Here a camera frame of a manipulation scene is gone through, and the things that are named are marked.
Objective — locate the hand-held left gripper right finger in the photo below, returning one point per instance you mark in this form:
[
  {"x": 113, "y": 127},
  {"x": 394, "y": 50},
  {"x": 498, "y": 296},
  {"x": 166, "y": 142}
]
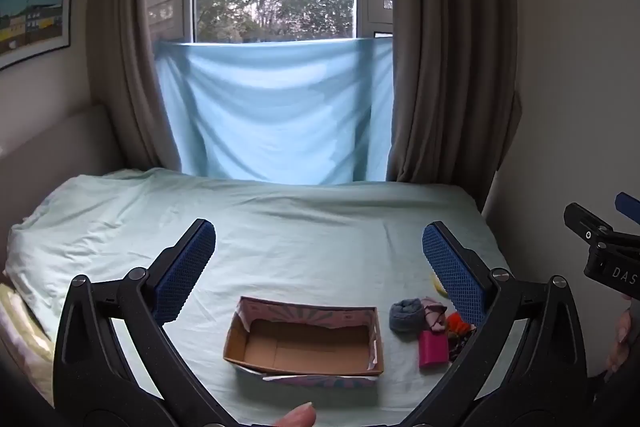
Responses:
[{"x": 452, "y": 274}]

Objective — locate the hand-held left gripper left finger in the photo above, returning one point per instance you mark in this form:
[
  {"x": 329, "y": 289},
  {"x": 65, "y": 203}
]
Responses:
[{"x": 182, "y": 274}]

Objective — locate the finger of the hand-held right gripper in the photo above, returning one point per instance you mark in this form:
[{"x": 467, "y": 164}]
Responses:
[
  {"x": 629, "y": 206},
  {"x": 582, "y": 222}
]

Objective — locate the pink cloth bag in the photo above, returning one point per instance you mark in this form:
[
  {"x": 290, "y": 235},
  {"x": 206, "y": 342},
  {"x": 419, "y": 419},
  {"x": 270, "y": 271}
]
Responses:
[{"x": 434, "y": 314}]

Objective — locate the orange fur pompom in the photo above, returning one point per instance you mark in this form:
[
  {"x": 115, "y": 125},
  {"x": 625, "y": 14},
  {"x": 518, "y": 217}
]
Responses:
[{"x": 457, "y": 323}]

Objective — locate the grey fleece roll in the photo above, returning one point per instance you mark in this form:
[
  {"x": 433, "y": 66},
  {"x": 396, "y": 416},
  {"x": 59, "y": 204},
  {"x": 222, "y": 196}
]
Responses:
[{"x": 405, "y": 319}]

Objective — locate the black patterned scarf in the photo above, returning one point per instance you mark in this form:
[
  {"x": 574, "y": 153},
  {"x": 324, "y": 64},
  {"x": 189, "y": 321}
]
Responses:
[{"x": 459, "y": 346}]

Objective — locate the magenta pouch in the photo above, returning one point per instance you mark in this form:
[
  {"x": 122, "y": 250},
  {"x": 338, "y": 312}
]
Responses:
[{"x": 432, "y": 349}]

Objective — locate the cardboard box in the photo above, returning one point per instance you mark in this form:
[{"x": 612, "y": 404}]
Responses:
[{"x": 305, "y": 347}]

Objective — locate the person's right hand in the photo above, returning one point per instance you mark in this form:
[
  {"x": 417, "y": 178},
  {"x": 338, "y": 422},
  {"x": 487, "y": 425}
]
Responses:
[{"x": 622, "y": 339}]

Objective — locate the person's left hand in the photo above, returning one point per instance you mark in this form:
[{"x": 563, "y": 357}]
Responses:
[{"x": 296, "y": 417}]

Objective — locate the yellow round mirror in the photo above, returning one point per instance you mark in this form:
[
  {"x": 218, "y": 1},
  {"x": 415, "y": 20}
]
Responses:
[{"x": 439, "y": 287}]

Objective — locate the stack of folded cloths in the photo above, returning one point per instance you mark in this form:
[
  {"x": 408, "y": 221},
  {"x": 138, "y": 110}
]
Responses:
[{"x": 22, "y": 332}]

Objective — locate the beige headboard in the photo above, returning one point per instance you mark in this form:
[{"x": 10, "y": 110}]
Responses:
[{"x": 60, "y": 147}]

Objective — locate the hanging light blue sheet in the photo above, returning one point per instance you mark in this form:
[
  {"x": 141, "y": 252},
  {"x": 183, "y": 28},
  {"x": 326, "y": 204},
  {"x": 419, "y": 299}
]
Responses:
[{"x": 275, "y": 112}]

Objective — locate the framed wall poster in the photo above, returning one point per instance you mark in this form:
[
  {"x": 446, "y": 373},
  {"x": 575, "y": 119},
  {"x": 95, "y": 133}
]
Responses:
[{"x": 32, "y": 14}]

